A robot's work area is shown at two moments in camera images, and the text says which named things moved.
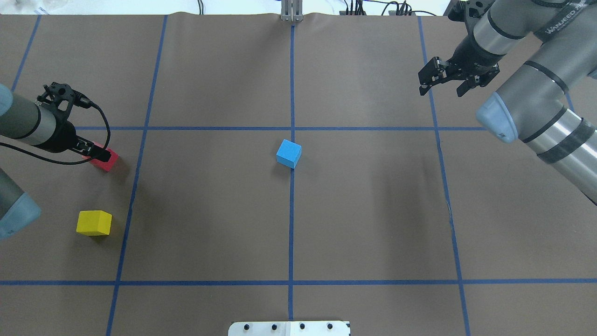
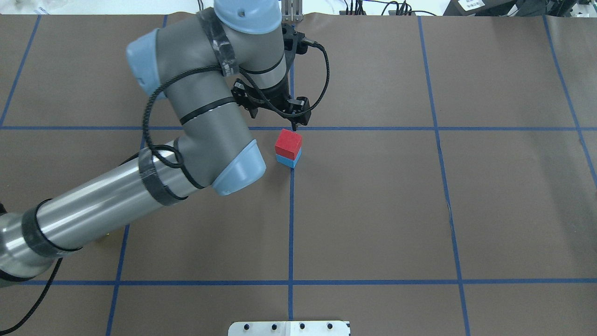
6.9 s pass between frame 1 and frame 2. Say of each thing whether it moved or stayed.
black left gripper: moved
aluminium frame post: stayed
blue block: stayed
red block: moved
